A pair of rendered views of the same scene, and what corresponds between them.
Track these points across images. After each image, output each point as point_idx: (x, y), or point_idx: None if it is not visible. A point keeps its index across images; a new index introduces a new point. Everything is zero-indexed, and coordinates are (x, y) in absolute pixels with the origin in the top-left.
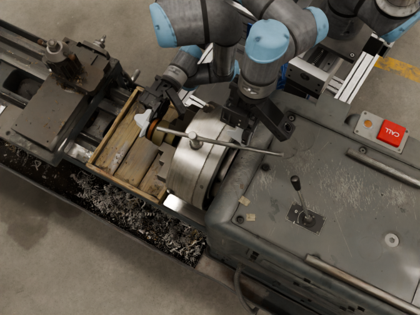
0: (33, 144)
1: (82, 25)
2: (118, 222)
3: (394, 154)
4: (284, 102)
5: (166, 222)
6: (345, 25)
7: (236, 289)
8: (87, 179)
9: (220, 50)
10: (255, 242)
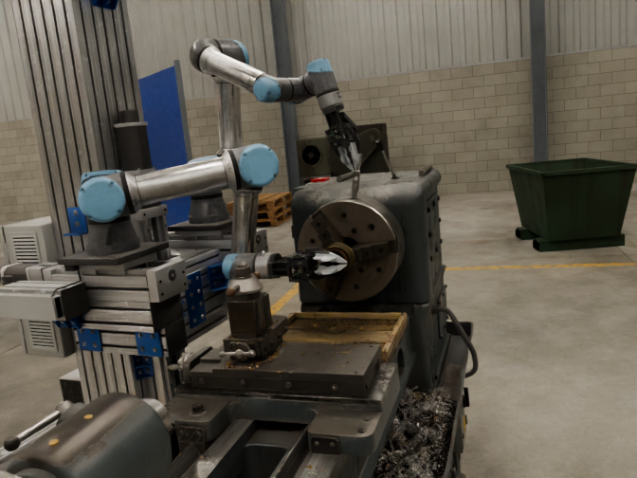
0: (378, 378)
1: None
2: (441, 457)
3: (335, 179)
4: (306, 190)
5: (416, 413)
6: (225, 203)
7: (460, 324)
8: None
9: (257, 208)
10: (423, 180)
